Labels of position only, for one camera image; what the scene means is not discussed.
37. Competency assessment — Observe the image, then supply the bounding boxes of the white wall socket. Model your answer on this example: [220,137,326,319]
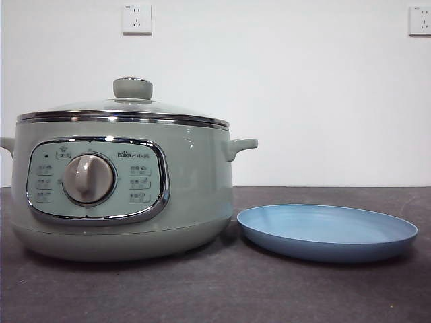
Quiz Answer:
[122,3,153,36]
[408,5,431,37]

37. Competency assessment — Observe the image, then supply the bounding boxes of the blue round plate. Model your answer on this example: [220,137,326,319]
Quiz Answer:
[236,203,419,264]

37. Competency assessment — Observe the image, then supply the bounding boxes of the green electric steamer pot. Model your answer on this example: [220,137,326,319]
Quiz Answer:
[0,120,259,262]

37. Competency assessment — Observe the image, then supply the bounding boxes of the glass lid with green knob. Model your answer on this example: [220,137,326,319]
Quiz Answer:
[16,77,230,129]

